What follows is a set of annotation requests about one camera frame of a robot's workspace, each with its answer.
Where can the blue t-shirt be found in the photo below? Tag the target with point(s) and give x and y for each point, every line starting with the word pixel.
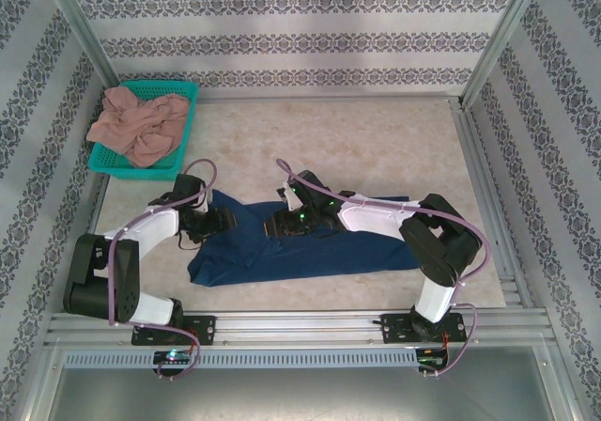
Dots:
pixel 328 261

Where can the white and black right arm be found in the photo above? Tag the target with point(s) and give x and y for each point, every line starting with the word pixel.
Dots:
pixel 371 216

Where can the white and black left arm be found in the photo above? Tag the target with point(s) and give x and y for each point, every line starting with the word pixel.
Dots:
pixel 150 233

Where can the teal plastic basket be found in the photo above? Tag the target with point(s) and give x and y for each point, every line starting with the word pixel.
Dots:
pixel 185 125

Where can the pink crumpled cloth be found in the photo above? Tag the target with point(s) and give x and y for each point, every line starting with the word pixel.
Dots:
pixel 141 125

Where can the grey metal panel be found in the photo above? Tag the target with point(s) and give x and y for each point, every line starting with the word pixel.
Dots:
pixel 300 397

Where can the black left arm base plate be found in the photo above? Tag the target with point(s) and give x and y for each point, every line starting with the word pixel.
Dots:
pixel 204 329

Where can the thin aluminium side rail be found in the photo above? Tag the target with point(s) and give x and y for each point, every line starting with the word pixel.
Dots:
pixel 95 205

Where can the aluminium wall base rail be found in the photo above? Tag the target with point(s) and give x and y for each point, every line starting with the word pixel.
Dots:
pixel 328 98

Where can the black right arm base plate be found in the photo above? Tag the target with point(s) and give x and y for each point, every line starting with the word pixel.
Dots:
pixel 396 329

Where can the wide aluminium side rail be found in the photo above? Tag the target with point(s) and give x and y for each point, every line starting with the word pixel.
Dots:
pixel 475 158

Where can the aluminium corner post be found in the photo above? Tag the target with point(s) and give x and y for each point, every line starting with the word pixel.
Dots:
pixel 80 26
pixel 502 35

